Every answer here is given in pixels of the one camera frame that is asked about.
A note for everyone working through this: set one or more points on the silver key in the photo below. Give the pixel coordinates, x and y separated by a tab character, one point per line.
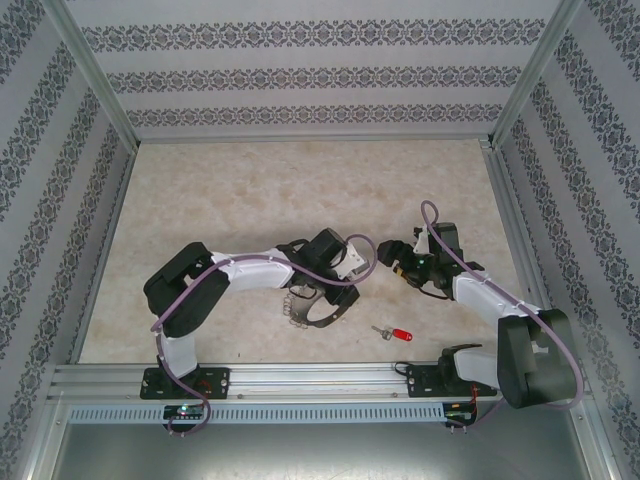
382	332

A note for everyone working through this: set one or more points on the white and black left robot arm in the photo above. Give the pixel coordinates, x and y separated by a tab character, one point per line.
250	272

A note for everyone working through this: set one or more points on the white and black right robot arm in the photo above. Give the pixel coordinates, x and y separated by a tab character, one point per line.
480	295

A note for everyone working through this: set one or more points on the black device at table edge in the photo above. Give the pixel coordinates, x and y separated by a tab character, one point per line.
315	382

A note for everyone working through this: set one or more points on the right circuit board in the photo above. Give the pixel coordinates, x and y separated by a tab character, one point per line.
460	411

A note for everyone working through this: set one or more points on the circuit board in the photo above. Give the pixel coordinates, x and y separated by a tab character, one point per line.
185	411
460	411

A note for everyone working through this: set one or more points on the grey sheet metal panel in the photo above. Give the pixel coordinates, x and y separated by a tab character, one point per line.
320	452

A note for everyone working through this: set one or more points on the left circuit board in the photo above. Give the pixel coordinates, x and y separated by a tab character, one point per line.
185	411

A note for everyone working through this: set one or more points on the aluminium side rail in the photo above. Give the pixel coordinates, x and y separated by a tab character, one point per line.
517	240
102	250

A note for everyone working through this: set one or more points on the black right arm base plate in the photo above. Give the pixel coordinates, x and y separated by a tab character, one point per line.
420	382

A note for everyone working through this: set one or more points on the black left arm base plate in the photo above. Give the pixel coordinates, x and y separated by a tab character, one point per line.
220	382

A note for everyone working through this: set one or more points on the aluminium frame post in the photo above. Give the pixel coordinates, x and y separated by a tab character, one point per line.
537	75
95	75

